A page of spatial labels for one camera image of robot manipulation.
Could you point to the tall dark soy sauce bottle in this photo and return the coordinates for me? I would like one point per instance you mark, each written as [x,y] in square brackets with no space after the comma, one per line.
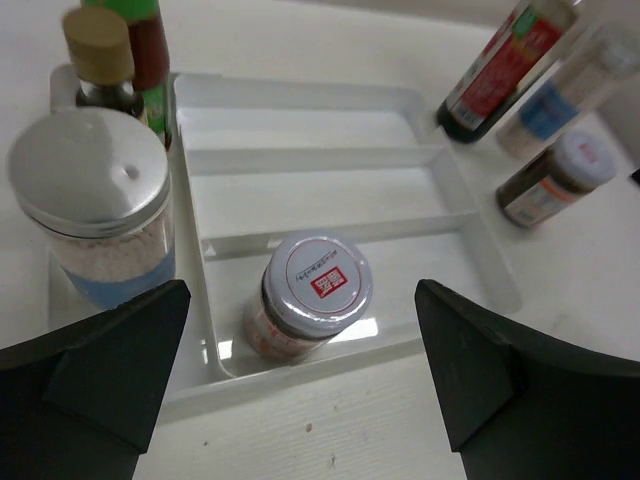
[514,58]

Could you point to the small dark bottle gold cap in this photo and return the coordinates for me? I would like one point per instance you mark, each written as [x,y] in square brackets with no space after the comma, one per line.
[101,56]

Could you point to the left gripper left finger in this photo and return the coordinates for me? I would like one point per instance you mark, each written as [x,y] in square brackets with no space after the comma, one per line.
[82,401]

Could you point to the red sauce bottle yellow cap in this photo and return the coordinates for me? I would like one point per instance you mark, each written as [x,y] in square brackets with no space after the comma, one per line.
[151,58]

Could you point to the white powder shaker silver lid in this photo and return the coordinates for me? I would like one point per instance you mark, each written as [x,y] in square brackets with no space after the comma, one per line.
[97,183]

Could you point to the white divided organizer tray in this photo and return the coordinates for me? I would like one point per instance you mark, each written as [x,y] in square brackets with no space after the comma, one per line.
[255,161]

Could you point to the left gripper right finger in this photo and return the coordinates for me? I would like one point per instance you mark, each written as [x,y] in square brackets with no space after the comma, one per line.
[519,404]

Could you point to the white powder shaker blue label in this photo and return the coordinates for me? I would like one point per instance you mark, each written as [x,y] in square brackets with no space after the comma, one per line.
[591,74]

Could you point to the brown spice jar white lid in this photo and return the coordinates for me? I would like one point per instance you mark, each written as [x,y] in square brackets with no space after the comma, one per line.
[575,165]

